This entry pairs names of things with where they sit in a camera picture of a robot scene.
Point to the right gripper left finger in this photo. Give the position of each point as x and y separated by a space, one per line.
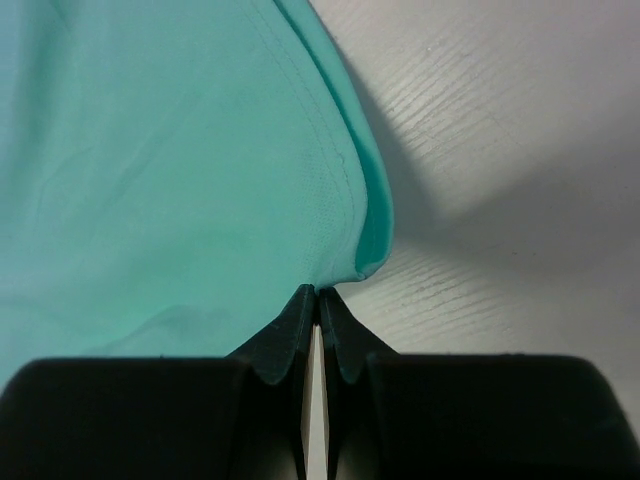
271 439

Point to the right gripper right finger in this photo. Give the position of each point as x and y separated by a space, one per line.
350 418

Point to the mint green t shirt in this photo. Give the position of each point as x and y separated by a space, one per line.
172 171

